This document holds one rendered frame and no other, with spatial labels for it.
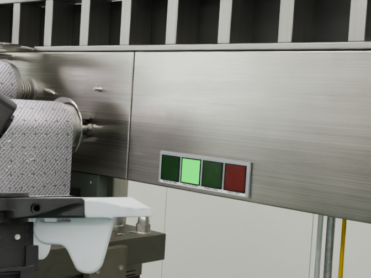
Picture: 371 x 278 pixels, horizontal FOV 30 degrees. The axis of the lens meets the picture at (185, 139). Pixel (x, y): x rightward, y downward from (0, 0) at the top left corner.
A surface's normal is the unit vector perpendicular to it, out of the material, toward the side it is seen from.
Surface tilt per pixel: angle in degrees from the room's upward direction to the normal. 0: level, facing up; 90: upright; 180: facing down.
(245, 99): 90
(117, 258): 90
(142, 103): 90
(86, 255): 83
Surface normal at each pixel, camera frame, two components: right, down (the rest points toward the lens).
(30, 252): 0.49, -0.06
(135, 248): 0.73, 0.08
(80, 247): -0.07, -0.07
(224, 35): -0.68, 0.00
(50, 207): 0.28, -0.07
